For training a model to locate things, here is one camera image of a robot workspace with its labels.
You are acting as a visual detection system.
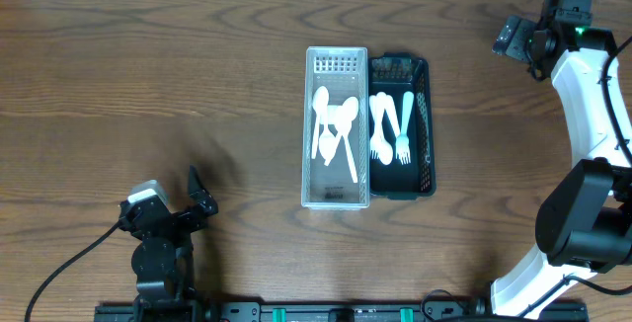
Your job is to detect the white plastic fork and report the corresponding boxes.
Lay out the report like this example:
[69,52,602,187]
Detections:
[384,95,401,137]
[368,95,380,159]

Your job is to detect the mint green plastic fork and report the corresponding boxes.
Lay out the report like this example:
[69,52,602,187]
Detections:
[396,91,414,165]

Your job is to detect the white plastic spoon crosswise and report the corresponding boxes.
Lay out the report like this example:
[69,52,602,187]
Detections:
[334,97,358,169]

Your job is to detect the short white plastic spoon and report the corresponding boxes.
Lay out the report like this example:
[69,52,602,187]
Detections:
[375,92,393,165]

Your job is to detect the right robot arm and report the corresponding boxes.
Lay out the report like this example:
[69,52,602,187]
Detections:
[470,0,631,321]

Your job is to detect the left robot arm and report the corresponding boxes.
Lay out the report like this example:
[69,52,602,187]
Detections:
[118,167,219,321]

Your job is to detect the clear plastic basket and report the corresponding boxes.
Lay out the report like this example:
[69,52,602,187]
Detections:
[301,46,370,210]

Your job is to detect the black plastic basket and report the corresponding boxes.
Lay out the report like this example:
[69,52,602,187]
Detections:
[368,52,436,201]

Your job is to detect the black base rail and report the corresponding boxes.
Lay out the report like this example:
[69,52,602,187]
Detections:
[93,297,590,322]

